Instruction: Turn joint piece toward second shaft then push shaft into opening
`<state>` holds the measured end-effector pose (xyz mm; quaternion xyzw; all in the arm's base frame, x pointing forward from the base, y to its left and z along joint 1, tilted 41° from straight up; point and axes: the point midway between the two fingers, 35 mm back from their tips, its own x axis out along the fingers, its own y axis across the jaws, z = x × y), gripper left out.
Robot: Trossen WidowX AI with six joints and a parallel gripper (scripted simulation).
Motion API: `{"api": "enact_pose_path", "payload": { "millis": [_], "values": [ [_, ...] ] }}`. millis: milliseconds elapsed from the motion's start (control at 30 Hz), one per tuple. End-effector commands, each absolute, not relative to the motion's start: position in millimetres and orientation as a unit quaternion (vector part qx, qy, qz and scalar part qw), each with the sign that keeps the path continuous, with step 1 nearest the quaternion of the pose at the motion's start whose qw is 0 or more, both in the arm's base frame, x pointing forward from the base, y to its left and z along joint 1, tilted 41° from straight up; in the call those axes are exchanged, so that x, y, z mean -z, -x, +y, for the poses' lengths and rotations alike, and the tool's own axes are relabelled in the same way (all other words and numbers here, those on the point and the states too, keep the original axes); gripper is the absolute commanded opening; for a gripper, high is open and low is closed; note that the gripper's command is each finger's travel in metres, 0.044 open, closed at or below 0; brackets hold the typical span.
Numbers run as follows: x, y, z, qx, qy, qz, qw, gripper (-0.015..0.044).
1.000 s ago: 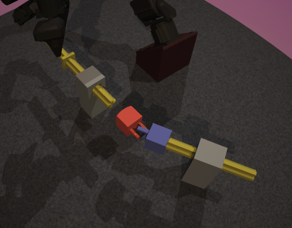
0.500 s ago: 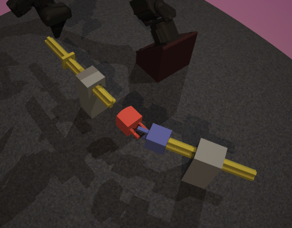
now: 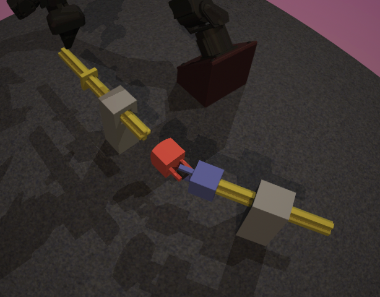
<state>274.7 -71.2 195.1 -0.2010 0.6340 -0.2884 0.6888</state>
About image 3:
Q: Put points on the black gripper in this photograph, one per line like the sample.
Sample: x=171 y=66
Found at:
x=65 y=20

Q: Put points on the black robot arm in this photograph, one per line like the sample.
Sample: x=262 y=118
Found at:
x=212 y=39

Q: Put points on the yellow shaft through beige block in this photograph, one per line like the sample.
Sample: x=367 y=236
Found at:
x=118 y=107

